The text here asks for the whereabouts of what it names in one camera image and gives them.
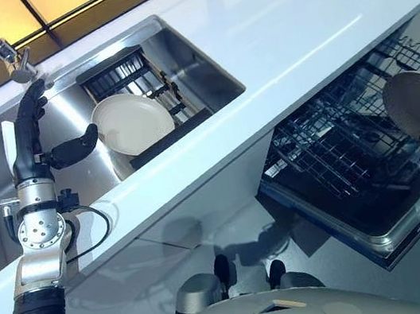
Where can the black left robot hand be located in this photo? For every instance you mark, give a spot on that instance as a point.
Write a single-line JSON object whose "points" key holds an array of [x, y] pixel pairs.
{"points": [[27, 147]]}

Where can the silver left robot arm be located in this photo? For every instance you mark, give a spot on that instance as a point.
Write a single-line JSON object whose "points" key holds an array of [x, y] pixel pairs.
{"points": [[37, 234]]}

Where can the dishwasher door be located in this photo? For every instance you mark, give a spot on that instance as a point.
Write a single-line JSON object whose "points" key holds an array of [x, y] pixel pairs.
{"points": [[365, 219]]}

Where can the chrome kitchen faucet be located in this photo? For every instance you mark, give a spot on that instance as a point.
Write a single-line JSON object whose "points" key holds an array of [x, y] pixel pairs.
{"points": [[0, 51]]}

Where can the black dish rack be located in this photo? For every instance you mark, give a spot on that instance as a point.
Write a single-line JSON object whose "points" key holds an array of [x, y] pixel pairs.
{"points": [[140, 80]]}

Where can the stainless steel sink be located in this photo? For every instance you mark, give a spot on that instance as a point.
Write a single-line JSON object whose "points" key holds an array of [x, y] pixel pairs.
{"points": [[186, 64]]}

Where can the silver right robot leg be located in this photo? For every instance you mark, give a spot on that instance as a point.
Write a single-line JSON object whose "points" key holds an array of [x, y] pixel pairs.
{"points": [[301, 280]]}

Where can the silver robot leg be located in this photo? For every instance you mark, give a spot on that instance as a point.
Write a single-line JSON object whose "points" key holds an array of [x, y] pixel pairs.
{"points": [[301, 280], [196, 294]]}

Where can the dark right robot foot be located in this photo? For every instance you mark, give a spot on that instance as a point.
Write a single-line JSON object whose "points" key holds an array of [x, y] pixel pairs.
{"points": [[277, 272]]}

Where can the dark robot foot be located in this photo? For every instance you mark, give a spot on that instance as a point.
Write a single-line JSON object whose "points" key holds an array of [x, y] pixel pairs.
{"points": [[222, 267], [277, 272]]}

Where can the silver left robot leg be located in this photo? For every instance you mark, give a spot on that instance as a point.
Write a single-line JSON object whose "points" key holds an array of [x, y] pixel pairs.
{"points": [[196, 294]]}

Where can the dark left robot foot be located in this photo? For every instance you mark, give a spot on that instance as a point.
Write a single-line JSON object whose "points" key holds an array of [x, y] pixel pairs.
{"points": [[222, 267]]}

